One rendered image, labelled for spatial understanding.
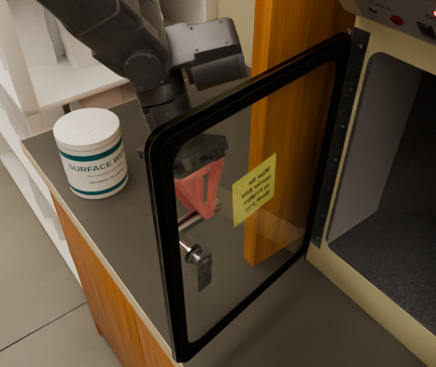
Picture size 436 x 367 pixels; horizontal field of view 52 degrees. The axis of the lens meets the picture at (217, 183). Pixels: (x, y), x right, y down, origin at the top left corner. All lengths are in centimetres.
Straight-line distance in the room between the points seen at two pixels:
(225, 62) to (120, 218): 53
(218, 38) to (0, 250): 194
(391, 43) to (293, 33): 12
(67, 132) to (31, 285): 126
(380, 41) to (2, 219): 212
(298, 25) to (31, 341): 164
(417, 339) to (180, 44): 56
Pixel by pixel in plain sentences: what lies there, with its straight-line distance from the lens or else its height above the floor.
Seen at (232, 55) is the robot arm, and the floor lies 139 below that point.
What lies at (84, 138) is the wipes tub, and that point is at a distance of 91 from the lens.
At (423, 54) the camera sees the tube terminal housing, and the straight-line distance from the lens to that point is 55.
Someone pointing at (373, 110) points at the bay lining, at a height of 127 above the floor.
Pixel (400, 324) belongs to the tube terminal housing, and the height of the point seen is 98.
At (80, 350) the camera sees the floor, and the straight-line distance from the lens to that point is 189.
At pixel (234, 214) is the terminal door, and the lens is 54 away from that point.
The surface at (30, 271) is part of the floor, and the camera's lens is 217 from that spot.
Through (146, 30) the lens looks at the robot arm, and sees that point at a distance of 41.
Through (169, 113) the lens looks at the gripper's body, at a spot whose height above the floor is 134.
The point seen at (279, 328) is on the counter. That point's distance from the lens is 78.
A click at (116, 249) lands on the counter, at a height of 94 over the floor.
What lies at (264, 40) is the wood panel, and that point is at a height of 137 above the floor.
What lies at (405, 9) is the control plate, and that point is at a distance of 47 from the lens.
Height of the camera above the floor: 161
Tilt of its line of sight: 42 degrees down
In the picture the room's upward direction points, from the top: straight up
